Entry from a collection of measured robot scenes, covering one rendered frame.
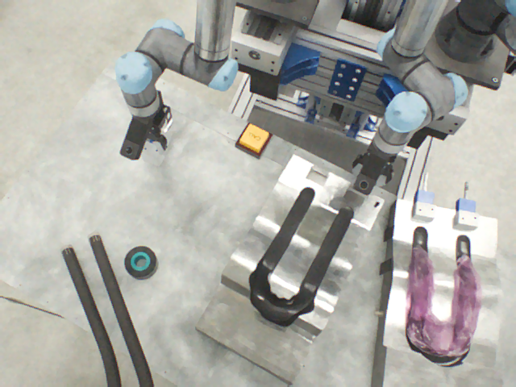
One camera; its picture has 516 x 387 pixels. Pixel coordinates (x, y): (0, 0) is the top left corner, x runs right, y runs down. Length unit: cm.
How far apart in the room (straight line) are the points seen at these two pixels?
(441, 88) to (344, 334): 62
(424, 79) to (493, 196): 140
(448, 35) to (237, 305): 84
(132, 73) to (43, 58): 166
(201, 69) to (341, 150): 113
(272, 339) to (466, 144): 160
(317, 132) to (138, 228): 103
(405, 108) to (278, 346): 60
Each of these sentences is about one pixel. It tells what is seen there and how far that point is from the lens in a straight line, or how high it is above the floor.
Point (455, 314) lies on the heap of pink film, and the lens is 133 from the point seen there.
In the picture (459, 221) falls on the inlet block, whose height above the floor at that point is 88.
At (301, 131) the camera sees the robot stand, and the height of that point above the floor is 21.
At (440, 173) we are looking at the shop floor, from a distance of 248.
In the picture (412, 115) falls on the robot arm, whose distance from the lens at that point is 111.
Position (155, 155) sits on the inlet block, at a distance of 141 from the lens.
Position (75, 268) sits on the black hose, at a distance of 137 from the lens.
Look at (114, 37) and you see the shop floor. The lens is 274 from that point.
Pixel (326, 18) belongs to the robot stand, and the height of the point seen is 95.
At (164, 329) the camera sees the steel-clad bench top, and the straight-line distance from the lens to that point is 133.
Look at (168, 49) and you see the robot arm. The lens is 118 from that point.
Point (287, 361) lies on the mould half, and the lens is 126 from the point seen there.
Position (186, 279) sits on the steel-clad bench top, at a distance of 135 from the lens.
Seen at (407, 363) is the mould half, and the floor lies 91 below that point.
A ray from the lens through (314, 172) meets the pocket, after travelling 138.
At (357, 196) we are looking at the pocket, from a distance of 138.
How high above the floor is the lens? 211
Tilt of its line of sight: 69 degrees down
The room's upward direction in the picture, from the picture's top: 4 degrees clockwise
